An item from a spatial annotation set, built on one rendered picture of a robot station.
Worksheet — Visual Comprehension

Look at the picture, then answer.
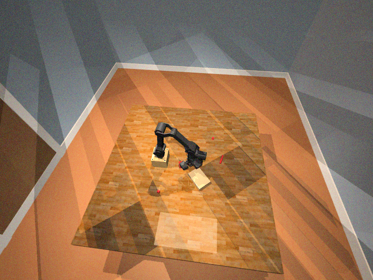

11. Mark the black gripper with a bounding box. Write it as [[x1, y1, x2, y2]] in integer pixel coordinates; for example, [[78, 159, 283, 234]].
[[179, 155, 196, 170]]

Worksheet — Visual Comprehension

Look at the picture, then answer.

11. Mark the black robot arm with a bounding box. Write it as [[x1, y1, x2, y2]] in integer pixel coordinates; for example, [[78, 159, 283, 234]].
[[153, 122, 207, 168]]

